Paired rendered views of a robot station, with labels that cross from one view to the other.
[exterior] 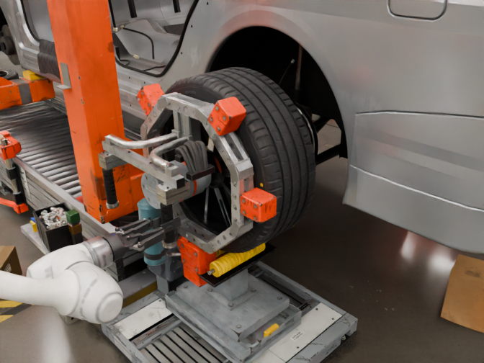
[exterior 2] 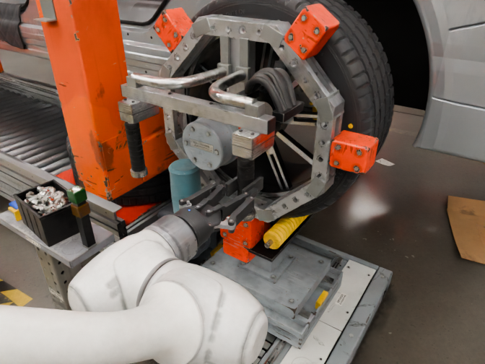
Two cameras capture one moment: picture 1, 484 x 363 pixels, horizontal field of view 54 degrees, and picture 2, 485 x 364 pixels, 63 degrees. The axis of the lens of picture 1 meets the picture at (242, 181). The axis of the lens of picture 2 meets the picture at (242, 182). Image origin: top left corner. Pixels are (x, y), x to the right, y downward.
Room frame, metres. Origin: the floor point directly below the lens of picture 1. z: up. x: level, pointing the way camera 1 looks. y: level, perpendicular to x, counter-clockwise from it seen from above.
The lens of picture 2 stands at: (0.52, 0.39, 1.27)
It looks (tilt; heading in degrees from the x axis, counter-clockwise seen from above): 30 degrees down; 348
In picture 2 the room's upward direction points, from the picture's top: straight up
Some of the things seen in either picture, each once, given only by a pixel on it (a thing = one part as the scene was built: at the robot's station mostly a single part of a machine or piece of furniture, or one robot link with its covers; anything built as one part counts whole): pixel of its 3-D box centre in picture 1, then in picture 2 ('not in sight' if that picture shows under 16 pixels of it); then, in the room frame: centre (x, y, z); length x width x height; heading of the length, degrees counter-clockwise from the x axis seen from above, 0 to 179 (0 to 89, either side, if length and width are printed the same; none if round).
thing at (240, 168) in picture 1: (193, 174); (242, 124); (1.52, 0.17, 0.85); 0.54 x 0.07 x 0.54; 44
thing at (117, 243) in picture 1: (121, 243); (197, 222); (1.12, 0.34, 0.83); 0.09 x 0.08 x 0.07; 134
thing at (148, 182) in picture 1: (176, 181); (226, 133); (1.47, 0.22, 0.85); 0.21 x 0.14 x 0.14; 134
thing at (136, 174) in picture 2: (109, 186); (135, 147); (1.48, 0.46, 0.83); 0.04 x 0.04 x 0.16
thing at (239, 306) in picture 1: (231, 274); (268, 243); (1.64, 0.05, 0.32); 0.40 x 0.30 x 0.28; 44
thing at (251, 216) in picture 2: (167, 222); (245, 186); (1.23, 0.23, 0.83); 0.04 x 0.04 x 0.16
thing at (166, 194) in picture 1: (173, 190); (253, 139); (1.26, 0.20, 0.93); 0.09 x 0.05 x 0.05; 134
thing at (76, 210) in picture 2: (75, 227); (80, 209); (1.59, 0.65, 0.59); 0.04 x 0.04 x 0.04; 44
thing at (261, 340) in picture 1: (231, 308); (265, 279); (1.64, 0.05, 0.13); 0.50 x 0.36 x 0.10; 44
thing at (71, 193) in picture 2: (73, 216); (76, 194); (1.59, 0.65, 0.64); 0.04 x 0.04 x 0.04; 44
